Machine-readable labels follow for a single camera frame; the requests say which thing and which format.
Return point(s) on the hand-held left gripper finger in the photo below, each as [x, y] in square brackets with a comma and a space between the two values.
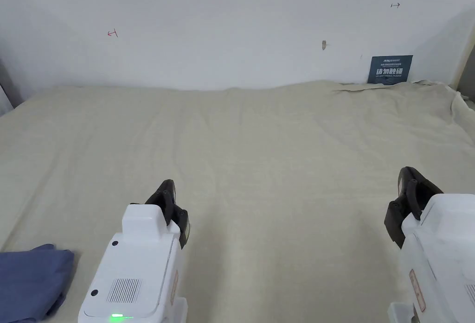
[167, 197]
[184, 226]

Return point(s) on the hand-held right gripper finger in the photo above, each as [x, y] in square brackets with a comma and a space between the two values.
[419, 189]
[394, 219]

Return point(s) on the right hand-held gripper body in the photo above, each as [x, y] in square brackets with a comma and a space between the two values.
[445, 256]

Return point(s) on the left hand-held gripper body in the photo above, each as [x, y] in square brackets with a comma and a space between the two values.
[137, 267]

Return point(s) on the dark blue garment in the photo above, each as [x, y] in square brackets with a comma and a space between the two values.
[31, 282]

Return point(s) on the bed with beige sheet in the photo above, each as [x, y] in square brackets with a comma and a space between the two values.
[267, 152]

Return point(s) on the dark blue wall sign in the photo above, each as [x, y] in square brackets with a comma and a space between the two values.
[390, 69]

